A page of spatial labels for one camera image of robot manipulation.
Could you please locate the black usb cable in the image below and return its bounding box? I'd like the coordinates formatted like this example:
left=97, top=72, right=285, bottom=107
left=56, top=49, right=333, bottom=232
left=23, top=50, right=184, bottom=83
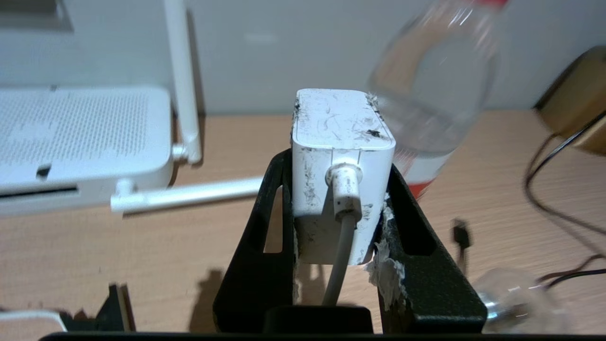
left=452, top=218, right=606, bottom=290

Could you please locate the small white dome humidifier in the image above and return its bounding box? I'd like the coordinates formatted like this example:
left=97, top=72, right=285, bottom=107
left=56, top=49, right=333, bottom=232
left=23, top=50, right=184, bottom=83
left=473, top=267, right=574, bottom=334

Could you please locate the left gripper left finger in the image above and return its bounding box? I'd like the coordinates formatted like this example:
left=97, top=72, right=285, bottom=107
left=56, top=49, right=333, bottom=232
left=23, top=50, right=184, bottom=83
left=213, top=149, right=297, bottom=334

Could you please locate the black lamp power cord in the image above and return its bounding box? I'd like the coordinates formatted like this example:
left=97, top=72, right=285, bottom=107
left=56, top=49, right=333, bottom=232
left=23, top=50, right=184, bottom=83
left=523, top=111, right=606, bottom=266

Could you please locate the white wifi router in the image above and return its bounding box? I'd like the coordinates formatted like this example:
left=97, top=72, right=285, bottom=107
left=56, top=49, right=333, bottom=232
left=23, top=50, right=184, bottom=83
left=0, top=0, right=264, bottom=219

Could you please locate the white power adapter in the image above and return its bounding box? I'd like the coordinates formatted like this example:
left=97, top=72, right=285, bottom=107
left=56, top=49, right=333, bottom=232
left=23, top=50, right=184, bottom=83
left=290, top=89, right=397, bottom=266

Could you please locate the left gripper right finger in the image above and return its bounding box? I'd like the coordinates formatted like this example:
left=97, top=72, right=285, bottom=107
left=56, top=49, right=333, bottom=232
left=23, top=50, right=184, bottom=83
left=367, top=163, right=489, bottom=334

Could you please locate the white adapter cable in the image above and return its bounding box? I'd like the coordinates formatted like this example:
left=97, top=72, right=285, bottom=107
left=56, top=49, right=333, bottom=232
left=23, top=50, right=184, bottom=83
left=0, top=162, right=365, bottom=332

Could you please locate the brass desk lamp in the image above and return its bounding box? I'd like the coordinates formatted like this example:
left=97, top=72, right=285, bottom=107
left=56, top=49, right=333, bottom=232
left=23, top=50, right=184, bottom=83
left=534, top=45, right=606, bottom=158

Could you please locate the clear water bottle red cap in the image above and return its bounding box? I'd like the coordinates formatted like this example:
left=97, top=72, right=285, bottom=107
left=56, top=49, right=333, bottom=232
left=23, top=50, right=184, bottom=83
left=367, top=0, right=511, bottom=200

